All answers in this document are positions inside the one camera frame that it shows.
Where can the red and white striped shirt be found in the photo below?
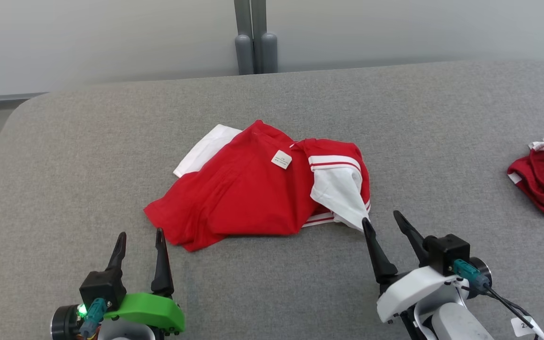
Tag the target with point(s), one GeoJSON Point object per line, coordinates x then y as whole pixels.
{"type": "Point", "coordinates": [243, 198]}

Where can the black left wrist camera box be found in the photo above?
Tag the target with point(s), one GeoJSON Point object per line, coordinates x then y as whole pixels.
{"type": "Point", "coordinates": [102, 287]}

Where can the teal camera connector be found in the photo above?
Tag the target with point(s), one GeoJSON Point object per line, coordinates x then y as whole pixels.
{"type": "Point", "coordinates": [93, 315]}
{"type": "Point", "coordinates": [470, 274]}

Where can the grey fabric sofa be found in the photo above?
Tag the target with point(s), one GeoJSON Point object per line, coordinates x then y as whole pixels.
{"type": "Point", "coordinates": [272, 293]}

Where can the teal right camera connector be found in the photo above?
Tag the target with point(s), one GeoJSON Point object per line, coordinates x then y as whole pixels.
{"type": "Point", "coordinates": [470, 274]}

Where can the grey wall rail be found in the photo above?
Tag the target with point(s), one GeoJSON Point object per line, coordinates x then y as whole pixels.
{"type": "Point", "coordinates": [3, 98]}

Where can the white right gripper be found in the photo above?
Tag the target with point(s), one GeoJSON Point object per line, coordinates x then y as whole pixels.
{"type": "Point", "coordinates": [409, 290]}

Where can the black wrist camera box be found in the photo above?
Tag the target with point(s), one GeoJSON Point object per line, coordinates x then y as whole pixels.
{"type": "Point", "coordinates": [447, 252]}
{"type": "Point", "coordinates": [102, 287]}

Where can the grey vertical post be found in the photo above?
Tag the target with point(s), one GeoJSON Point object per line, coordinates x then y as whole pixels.
{"type": "Point", "coordinates": [244, 42]}
{"type": "Point", "coordinates": [266, 42]}

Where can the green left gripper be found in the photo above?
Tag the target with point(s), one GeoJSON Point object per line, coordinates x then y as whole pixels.
{"type": "Point", "coordinates": [151, 309]}

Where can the teal left camera connector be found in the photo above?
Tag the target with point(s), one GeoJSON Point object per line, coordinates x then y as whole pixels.
{"type": "Point", "coordinates": [93, 315]}

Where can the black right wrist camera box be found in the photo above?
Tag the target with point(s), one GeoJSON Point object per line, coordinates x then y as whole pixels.
{"type": "Point", "coordinates": [447, 252]}

